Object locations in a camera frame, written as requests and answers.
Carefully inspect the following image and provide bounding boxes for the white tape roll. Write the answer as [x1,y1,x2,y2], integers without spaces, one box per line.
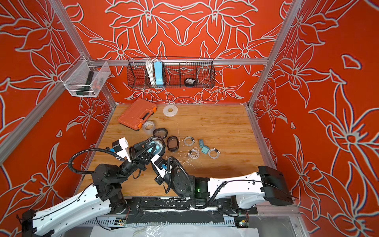
[163,105,178,117]

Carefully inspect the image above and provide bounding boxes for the clear acrylic wall bin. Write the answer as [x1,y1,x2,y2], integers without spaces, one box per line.
[59,55,111,98]

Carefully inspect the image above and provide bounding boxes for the blue power bank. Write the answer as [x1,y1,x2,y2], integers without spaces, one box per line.
[154,61,163,87]

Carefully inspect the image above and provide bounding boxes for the clear tape roll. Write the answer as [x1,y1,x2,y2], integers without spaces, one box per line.
[142,120,156,136]

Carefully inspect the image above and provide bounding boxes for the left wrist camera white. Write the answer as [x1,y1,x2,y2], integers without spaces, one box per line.
[112,137,131,162]

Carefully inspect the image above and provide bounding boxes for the black item in basket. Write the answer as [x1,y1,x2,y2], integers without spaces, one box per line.
[184,78,196,87]

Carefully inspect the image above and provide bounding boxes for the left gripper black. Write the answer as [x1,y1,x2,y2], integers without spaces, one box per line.
[114,140,155,186]

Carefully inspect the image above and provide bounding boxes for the orange tool case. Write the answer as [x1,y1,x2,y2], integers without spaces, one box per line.
[117,98,157,131]

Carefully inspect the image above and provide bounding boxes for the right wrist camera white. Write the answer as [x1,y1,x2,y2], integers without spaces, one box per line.
[151,155,167,172]

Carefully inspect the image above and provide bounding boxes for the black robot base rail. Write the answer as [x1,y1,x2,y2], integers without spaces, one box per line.
[99,196,258,224]

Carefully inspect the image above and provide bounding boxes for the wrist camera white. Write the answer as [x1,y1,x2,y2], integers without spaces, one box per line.
[112,137,131,162]
[151,155,167,172]

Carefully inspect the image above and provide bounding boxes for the teal charger cube right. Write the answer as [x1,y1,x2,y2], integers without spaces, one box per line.
[201,145,210,155]

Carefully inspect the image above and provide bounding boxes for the small teal charger upper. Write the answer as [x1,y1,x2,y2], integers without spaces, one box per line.
[198,139,204,148]

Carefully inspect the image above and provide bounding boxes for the dark green tool in bin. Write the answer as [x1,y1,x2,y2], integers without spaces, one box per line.
[76,71,94,96]

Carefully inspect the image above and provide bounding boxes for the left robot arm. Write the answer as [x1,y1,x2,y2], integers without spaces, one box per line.
[19,137,165,237]

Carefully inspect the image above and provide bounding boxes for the white cable in basket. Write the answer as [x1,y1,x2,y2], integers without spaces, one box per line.
[145,59,158,87]

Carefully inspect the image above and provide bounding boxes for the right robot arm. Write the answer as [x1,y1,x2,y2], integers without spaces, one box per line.
[152,155,294,209]

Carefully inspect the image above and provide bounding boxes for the black wire wall basket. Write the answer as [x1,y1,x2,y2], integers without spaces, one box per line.
[126,56,216,89]

